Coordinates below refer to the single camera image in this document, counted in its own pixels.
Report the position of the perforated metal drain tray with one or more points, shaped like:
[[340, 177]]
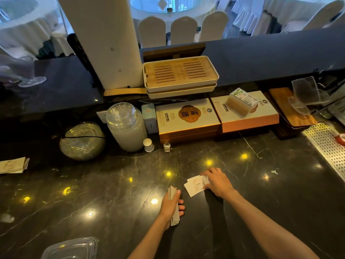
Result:
[[324, 148]]

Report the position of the white printed paper card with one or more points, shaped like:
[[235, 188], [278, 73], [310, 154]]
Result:
[[194, 185]]

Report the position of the pile of beige napkins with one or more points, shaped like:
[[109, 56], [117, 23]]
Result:
[[12, 165]]

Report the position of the person's right hand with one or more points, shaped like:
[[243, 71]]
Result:
[[219, 183]]

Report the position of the person's left hand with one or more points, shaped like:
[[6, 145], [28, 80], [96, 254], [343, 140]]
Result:
[[168, 207]]

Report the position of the round table white cloth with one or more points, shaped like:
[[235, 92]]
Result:
[[24, 26]]

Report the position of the clear wine glass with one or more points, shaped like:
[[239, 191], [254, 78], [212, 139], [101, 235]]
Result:
[[18, 70]]

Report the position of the person's right forearm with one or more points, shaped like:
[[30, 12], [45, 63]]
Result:
[[264, 226]]

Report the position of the white tea tray wooden slats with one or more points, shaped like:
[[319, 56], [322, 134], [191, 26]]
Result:
[[180, 71]]

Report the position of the person's right thumb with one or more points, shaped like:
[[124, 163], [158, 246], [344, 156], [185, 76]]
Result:
[[208, 186]]

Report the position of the white covered chair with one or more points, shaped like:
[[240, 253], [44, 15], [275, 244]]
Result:
[[184, 30], [213, 26], [320, 17], [152, 32]]

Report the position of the clear plastic toothpick box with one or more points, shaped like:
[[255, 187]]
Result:
[[241, 102]]

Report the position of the small light blue tin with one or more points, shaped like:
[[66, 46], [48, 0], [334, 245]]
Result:
[[149, 118]]

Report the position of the brown wooden tray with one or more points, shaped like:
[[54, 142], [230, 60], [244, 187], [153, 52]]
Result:
[[288, 107]]

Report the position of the white wall socket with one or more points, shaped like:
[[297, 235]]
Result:
[[102, 116]]

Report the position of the brown wooden board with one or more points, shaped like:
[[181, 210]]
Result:
[[172, 50]]

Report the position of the white gold gift box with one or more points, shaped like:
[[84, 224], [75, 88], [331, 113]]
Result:
[[187, 118]]

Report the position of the round table with glass turntable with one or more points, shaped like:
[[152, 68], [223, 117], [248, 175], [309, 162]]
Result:
[[172, 6]]

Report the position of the red tape roll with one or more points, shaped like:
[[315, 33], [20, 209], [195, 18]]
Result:
[[341, 139]]

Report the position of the stack of white paper cards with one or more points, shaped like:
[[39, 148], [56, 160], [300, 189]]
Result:
[[170, 192]]

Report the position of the white pillar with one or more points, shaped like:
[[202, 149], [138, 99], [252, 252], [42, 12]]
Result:
[[103, 40]]

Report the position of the small white paper scrap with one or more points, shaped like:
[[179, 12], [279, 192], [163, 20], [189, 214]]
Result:
[[274, 172]]

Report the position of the person's left forearm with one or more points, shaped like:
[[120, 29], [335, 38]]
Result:
[[151, 240]]

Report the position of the wooden strip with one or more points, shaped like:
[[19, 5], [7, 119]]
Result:
[[125, 91]]

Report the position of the small white bottle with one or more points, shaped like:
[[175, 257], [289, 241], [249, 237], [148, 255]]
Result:
[[148, 145]]

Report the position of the white orange gift box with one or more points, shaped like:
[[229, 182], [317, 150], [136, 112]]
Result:
[[258, 115]]

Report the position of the clear plastic container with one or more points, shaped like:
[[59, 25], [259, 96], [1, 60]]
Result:
[[71, 249]]

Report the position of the metal mesh rack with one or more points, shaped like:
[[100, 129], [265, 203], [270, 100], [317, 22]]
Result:
[[338, 110]]

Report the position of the large glass jar with lid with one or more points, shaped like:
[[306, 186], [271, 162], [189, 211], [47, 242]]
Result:
[[126, 129]]

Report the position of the person's left thumb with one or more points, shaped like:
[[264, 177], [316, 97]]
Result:
[[177, 196]]

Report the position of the clear glass pitcher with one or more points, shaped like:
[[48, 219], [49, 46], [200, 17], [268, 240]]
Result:
[[306, 94]]

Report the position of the round glass bowl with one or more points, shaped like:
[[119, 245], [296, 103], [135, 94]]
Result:
[[82, 141]]

